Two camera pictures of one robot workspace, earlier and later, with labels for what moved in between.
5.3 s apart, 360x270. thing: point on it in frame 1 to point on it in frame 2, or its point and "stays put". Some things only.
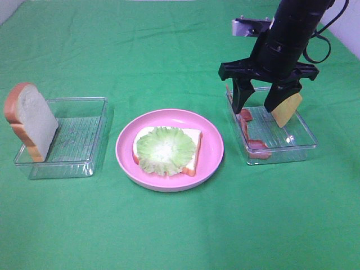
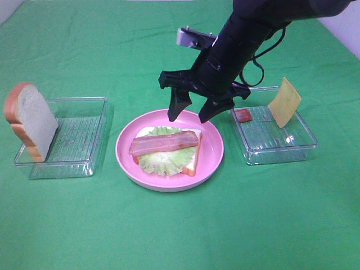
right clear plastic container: x=295 y=142 stays put
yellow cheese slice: x=284 y=112 stays put
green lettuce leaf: x=165 y=151 stays put
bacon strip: x=257 y=149 to x=163 y=142
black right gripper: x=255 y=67 to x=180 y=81
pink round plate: x=209 y=158 stays put
